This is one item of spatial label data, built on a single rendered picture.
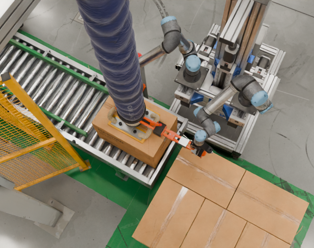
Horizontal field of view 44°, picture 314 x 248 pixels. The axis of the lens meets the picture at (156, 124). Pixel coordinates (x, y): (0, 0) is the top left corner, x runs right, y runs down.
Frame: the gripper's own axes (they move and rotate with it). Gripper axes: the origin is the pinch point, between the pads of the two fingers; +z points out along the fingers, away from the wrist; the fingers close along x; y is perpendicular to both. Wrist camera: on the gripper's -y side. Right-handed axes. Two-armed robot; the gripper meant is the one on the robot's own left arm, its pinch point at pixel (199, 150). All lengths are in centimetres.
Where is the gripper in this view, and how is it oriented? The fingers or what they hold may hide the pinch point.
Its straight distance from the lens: 304.6
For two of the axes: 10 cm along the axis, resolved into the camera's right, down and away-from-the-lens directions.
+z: 0.3, 3.3, 9.4
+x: -5.0, 8.2, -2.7
